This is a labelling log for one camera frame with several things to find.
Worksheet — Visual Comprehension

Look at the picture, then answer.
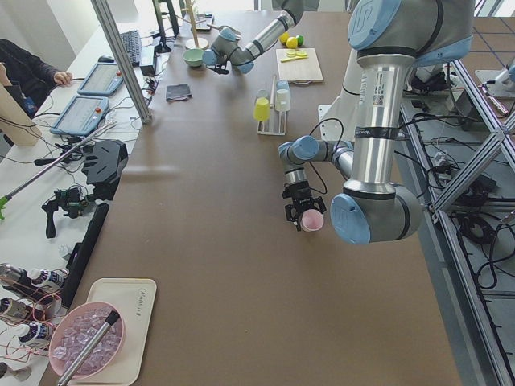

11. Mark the wooden cutting board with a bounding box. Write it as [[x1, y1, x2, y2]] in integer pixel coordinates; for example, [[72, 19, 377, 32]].
[[275, 48, 323, 84]]

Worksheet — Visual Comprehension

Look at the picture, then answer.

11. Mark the pink bowl with ice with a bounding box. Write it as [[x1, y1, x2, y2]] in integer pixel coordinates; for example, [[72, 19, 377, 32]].
[[49, 302, 125, 380]]

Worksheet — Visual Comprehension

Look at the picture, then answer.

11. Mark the blue cup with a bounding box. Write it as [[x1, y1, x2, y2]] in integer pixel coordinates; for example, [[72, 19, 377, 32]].
[[276, 80, 290, 91]]

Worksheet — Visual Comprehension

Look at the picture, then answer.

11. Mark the yellow knife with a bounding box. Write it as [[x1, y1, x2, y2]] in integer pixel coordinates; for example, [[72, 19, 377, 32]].
[[280, 55, 308, 63]]

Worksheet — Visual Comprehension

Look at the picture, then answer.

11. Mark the black keyboard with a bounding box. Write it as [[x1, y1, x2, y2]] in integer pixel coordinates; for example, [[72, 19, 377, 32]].
[[119, 30, 142, 67]]

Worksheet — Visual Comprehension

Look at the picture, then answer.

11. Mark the white wire cup rack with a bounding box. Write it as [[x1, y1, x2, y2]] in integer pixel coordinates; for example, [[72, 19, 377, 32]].
[[257, 75, 289, 136]]

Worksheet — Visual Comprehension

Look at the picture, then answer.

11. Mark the white cup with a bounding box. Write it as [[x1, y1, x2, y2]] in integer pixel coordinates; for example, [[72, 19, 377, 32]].
[[274, 88, 291, 112]]

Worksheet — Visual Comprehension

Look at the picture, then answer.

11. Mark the cream tray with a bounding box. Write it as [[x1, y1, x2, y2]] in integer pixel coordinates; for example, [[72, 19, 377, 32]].
[[69, 278, 157, 385]]

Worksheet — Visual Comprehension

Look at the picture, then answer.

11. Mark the green bowl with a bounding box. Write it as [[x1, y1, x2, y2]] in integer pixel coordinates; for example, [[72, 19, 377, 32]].
[[183, 48, 204, 68]]

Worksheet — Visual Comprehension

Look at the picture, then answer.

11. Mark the blue teach pendant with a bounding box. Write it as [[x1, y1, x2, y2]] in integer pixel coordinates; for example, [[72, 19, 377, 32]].
[[77, 63, 123, 97], [50, 95, 109, 136]]

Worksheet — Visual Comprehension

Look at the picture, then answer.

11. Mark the pink cup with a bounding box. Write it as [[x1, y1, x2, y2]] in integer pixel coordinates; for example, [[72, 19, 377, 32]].
[[300, 209, 324, 232]]

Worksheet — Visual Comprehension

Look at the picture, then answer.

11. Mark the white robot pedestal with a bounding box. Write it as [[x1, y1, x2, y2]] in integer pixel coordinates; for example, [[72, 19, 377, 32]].
[[318, 103, 356, 142]]

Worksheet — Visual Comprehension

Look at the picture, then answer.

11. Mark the yellow lemon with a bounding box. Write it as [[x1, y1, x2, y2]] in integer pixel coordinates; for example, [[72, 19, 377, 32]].
[[286, 36, 299, 49], [278, 32, 290, 45]]

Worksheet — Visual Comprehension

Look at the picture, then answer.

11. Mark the metal tongs handle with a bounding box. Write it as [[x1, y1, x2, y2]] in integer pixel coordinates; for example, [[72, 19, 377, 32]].
[[56, 310, 120, 386]]

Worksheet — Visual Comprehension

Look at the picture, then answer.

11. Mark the upper yellow lemon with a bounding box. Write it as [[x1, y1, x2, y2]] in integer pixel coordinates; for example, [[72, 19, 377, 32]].
[[278, 32, 290, 45]]

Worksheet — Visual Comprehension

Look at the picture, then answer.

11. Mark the lower yellow lemon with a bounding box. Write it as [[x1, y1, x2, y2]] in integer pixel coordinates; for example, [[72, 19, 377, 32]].
[[286, 36, 299, 49]]

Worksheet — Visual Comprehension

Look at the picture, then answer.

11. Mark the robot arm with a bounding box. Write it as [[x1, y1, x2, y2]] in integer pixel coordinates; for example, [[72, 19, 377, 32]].
[[202, 0, 304, 75], [278, 1, 475, 244]]

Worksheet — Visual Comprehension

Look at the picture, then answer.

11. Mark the wooden mug tree stand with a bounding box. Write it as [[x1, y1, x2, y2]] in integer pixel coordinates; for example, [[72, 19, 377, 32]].
[[177, 0, 208, 50]]

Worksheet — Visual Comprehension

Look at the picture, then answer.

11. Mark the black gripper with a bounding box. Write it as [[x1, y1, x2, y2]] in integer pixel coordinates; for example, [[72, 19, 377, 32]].
[[207, 63, 230, 75], [282, 181, 324, 232]]

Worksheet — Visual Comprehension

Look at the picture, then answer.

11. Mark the grey cloth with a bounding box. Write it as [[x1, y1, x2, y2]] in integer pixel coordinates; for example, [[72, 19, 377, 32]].
[[165, 83, 192, 102]]

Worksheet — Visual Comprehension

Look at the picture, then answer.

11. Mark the yellow cup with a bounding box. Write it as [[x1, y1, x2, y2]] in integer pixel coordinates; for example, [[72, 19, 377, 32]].
[[253, 97, 270, 122]]

